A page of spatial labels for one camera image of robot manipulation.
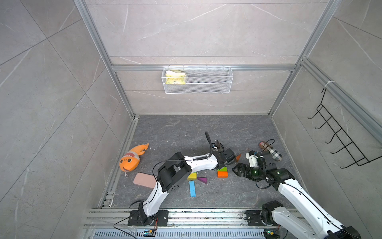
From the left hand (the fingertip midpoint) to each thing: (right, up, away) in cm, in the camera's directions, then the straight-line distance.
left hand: (222, 160), depth 92 cm
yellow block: (-19, -8, -7) cm, 22 cm away
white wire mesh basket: (-13, +53, +8) cm, 55 cm away
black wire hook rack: (+49, +8, -33) cm, 60 cm away
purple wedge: (-13, -10, -6) cm, 18 cm away
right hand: (+7, -3, -12) cm, 14 cm away
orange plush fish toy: (-56, +1, -7) cm, 56 cm away
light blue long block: (-19, -14, -10) cm, 26 cm away
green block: (-4, 0, -22) cm, 22 cm away
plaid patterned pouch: (+34, +3, +1) cm, 35 cm away
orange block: (-1, -7, -6) cm, 9 cm away
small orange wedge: (+11, +1, +3) cm, 11 cm away
